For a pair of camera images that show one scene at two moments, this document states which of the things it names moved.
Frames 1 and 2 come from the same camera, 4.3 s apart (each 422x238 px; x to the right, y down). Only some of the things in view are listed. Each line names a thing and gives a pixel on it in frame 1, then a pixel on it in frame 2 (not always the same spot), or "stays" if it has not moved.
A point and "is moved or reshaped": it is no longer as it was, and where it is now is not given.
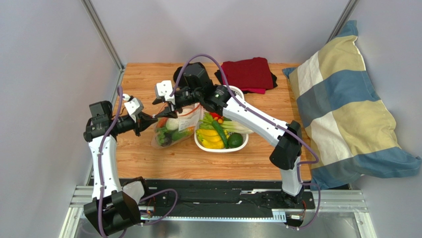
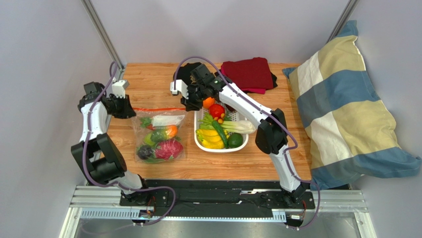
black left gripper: x=143 y=121 → x=127 y=111
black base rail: x=216 y=198 stays
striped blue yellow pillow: x=348 y=131 stays
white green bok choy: x=206 y=123 stays
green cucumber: x=221 y=133 stays
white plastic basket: x=237 y=91 stays
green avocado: x=235 y=140 stays
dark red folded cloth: x=252 y=75 stays
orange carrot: x=162 y=121 is moved or reshaped
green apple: x=177 y=136 → x=147 y=141
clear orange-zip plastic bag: x=169 y=131 is moved or reshaped
